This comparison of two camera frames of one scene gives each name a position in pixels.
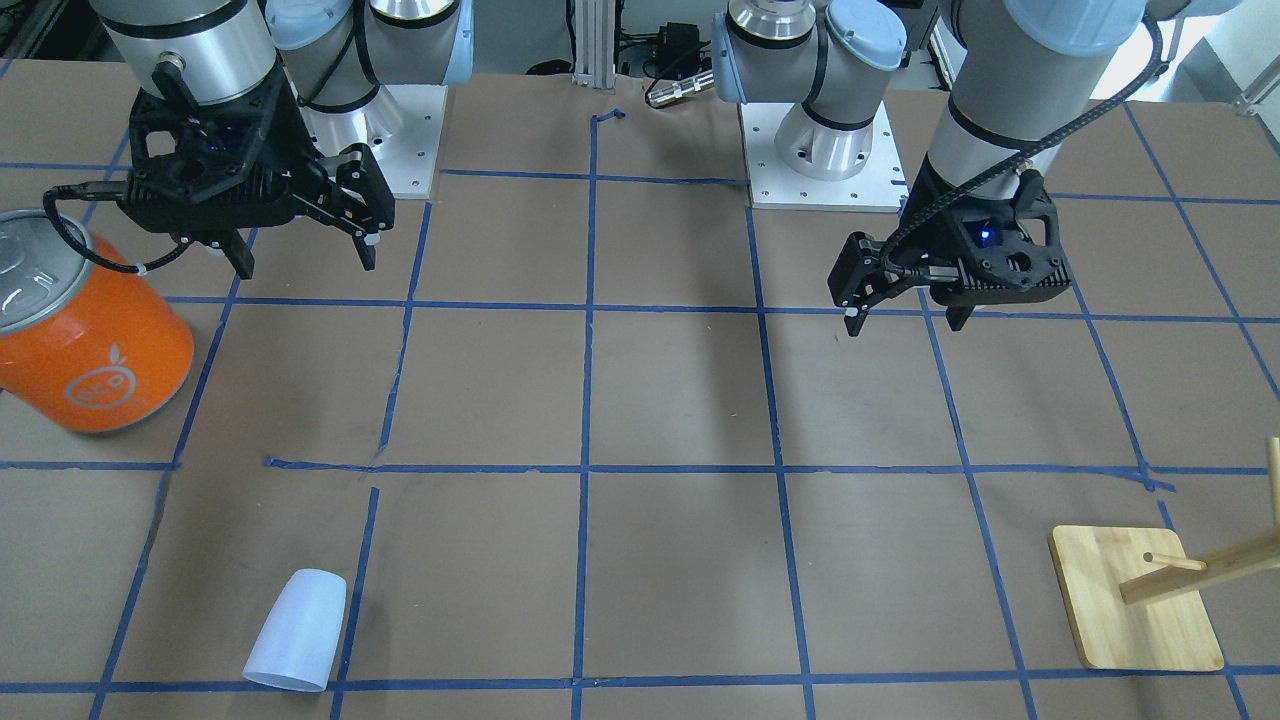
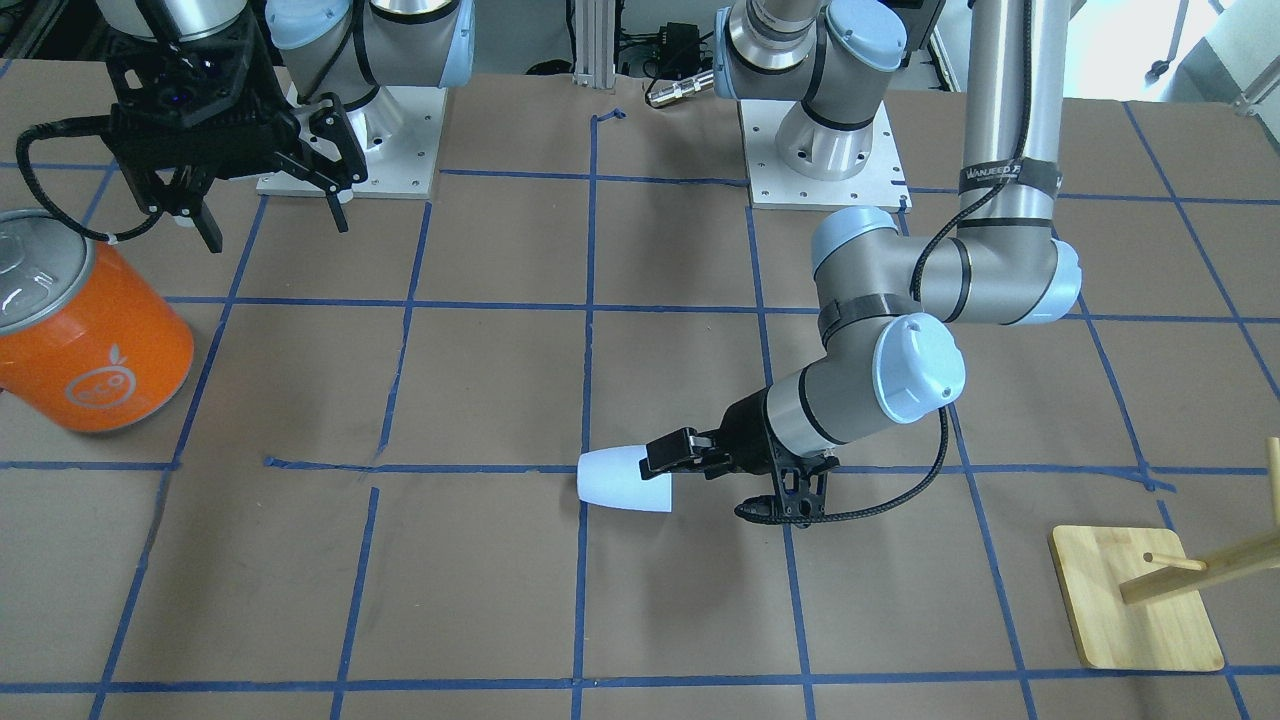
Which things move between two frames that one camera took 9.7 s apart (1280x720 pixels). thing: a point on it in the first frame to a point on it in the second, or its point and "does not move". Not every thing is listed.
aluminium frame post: x=594 y=36 does not move
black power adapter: x=678 y=50 does not move
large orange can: x=83 y=347 does not move
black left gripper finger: x=860 y=280 to x=688 y=450
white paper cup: x=298 y=643 to x=611 y=476
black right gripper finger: x=359 y=174 to x=332 y=124
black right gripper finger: x=240 y=255 to x=184 y=196
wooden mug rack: x=1133 y=591 does not move
